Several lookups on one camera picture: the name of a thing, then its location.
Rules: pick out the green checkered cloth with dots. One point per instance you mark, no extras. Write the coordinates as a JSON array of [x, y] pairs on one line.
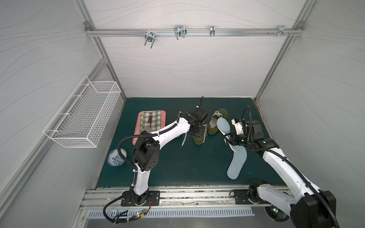
[[156, 121]]

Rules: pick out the metal bracket right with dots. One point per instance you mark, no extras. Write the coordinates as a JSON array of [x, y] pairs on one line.
[[281, 32]]

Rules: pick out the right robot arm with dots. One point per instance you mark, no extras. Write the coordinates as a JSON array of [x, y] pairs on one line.
[[308, 206]]

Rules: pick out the aluminium crossbar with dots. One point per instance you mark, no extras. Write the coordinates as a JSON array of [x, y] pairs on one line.
[[191, 32]]

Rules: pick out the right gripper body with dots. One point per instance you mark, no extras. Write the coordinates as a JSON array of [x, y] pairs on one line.
[[234, 137]]

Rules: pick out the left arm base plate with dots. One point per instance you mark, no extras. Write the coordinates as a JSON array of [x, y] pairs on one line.
[[146, 199]]

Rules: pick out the olive shoe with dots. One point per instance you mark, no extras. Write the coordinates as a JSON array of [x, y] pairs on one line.
[[201, 138], [212, 125]]

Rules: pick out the small metal clip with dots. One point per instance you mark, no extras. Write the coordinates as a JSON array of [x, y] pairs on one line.
[[212, 31]]

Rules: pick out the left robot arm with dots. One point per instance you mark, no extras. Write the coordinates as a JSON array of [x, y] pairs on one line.
[[147, 148]]

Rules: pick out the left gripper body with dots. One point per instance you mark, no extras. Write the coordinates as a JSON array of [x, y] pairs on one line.
[[198, 130]]

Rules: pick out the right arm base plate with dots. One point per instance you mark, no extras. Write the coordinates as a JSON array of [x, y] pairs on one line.
[[242, 196]]

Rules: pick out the metal hook clamp middle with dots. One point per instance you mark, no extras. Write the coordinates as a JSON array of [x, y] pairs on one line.
[[180, 31]]

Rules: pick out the white vent strip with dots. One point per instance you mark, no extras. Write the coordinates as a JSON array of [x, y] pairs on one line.
[[220, 212]]

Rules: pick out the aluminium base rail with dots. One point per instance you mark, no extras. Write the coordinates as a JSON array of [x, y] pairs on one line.
[[187, 196]]

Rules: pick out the blue white patterned bowl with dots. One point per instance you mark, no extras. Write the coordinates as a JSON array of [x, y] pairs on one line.
[[113, 159]]

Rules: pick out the light blue insole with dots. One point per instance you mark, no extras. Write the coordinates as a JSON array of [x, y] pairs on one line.
[[226, 131], [238, 160]]

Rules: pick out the metal U-bolt clamp left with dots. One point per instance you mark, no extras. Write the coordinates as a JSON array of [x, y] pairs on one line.
[[150, 37]]

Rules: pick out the white wire basket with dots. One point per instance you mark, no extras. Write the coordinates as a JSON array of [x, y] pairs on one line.
[[81, 120]]

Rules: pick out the pink tray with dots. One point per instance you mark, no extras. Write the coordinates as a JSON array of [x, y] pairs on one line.
[[137, 128]]

